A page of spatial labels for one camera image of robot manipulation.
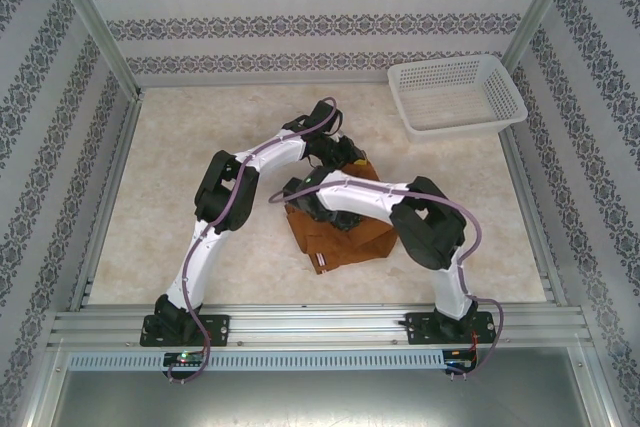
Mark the brown long pants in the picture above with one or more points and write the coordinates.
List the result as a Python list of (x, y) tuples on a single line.
[(345, 247)]

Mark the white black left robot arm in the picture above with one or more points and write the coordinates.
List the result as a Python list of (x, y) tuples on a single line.
[(200, 257)]

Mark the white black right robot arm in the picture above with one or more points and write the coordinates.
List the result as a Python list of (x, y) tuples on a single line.
[(360, 197)]

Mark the white plastic mesh basket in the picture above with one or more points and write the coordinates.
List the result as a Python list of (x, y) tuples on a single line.
[(450, 97)]

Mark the grey metal panel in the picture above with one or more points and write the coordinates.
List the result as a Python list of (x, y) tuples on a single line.
[(320, 399)]

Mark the aluminium mounting rail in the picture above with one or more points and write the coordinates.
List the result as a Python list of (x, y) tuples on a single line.
[(310, 324)]

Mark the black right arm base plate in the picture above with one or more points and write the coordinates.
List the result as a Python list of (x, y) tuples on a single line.
[(420, 329)]

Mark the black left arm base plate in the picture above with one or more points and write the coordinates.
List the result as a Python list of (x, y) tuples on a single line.
[(220, 329)]

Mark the aluminium side frame rail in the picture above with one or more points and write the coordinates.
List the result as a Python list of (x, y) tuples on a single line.
[(110, 187), (530, 207)]

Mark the aluminium frame post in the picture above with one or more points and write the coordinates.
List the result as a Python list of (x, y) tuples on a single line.
[(90, 17), (542, 2)]

